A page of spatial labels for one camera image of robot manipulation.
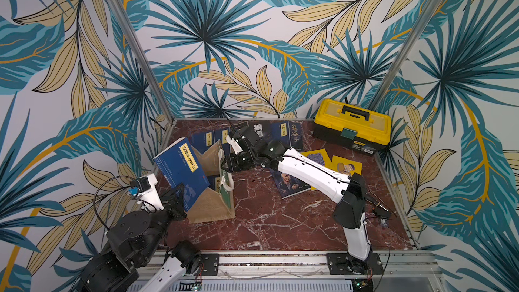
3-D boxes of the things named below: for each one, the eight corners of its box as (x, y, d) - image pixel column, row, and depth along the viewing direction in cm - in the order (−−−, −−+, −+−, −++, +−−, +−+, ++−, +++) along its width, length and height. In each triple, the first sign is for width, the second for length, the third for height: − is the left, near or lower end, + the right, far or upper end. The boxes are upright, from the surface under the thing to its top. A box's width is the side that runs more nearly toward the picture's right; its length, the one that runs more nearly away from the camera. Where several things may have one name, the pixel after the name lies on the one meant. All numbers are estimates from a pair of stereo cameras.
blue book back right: (272, 147, 108) (272, 143, 105) (271, 124, 118) (271, 120, 116) (291, 147, 108) (292, 143, 105) (288, 124, 119) (289, 120, 116)
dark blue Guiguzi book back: (291, 150, 108) (291, 148, 107) (288, 122, 121) (288, 120, 119) (306, 150, 109) (307, 148, 107) (302, 123, 121) (302, 120, 119)
